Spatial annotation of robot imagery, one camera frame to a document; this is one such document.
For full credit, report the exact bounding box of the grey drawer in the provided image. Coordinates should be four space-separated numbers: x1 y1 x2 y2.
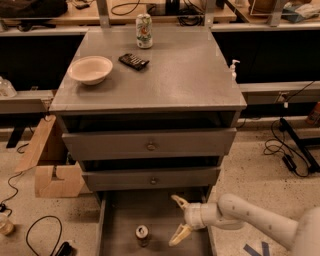
62 128 236 161
82 167 220 191
96 188 216 256

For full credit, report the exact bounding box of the grey top drawer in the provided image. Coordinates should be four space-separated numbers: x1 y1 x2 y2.
62 128 236 161

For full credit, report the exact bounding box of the black bag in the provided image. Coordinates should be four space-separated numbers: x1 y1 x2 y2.
0 0 68 18

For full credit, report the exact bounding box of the black floor cable left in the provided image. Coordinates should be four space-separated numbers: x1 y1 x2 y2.
25 215 74 256

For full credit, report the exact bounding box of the white green tall can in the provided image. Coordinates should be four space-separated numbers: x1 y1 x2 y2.
136 14 153 49

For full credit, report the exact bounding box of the white bowl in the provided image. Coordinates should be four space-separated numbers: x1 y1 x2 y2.
67 56 113 85

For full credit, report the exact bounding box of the black table leg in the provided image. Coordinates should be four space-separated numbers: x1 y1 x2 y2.
280 118 320 173

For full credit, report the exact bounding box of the black snack bar packet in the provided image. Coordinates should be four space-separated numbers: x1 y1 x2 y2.
118 53 149 71

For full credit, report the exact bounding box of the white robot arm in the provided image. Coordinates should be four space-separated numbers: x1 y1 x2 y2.
169 194 320 256

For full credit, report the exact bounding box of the black power adapter cable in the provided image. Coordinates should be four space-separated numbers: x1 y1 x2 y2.
262 119 313 178

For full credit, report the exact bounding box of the white pump bottle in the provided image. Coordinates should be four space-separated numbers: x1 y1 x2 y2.
229 59 240 81

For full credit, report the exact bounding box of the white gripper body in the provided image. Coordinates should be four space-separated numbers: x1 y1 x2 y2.
184 203 220 230

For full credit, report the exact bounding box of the orange soda can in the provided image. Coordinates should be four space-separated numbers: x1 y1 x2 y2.
135 225 149 247

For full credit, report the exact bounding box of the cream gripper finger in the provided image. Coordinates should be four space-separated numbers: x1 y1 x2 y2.
169 224 193 247
171 195 189 210

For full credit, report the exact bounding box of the clear plastic cup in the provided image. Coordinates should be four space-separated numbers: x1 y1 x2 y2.
0 213 14 235

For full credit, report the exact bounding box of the grey bottom drawer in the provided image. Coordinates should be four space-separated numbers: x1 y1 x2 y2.
96 188 216 256

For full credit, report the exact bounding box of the grey middle drawer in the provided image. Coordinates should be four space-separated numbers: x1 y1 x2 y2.
82 167 220 191

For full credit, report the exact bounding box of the grey drawer cabinet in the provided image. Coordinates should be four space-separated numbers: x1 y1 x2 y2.
48 25 248 256

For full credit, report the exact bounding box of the wooden block stand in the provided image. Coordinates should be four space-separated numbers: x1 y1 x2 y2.
15 115 90 198

